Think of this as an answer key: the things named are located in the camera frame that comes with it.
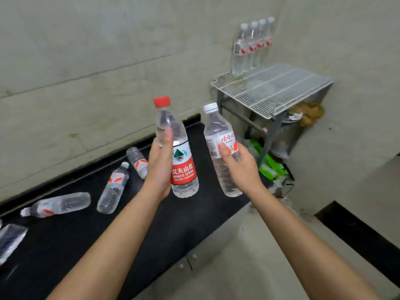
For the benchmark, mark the person's left hand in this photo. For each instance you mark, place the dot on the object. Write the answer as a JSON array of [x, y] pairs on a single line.
[[157, 171]]

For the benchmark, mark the person's right hand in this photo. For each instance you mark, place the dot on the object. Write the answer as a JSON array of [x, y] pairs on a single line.
[[243, 171]]

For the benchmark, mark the person's right thumb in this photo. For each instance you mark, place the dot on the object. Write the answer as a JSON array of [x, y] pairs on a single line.
[[226, 153]]

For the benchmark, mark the person's left thumb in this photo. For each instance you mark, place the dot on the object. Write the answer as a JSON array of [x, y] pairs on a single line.
[[167, 139]]

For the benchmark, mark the white-capped water bottle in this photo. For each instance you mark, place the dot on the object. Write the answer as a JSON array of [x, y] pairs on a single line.
[[218, 131]]

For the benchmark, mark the red-capped water bottle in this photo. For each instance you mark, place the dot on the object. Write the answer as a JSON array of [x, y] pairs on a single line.
[[184, 171]]

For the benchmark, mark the person's left forearm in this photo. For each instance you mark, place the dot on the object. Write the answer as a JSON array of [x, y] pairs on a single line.
[[109, 246]]

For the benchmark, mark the person's right forearm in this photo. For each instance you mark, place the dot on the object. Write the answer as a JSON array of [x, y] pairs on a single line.
[[306, 246]]

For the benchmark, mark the clear plastic water bottle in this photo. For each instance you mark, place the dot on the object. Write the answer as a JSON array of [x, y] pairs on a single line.
[[260, 43], [9, 240], [240, 49], [112, 190], [268, 37], [59, 204], [252, 46], [139, 160]]

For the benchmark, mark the green plastic packages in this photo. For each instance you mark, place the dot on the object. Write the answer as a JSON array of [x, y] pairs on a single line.
[[270, 165]]

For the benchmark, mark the metal pot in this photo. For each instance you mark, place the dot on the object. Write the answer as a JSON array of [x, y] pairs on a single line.
[[287, 137]]

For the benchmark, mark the brown crumpled bag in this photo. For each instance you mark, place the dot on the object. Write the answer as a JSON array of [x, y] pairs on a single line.
[[309, 112]]

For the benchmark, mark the grey metal stand frame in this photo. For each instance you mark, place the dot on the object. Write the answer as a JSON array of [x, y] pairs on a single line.
[[273, 134]]

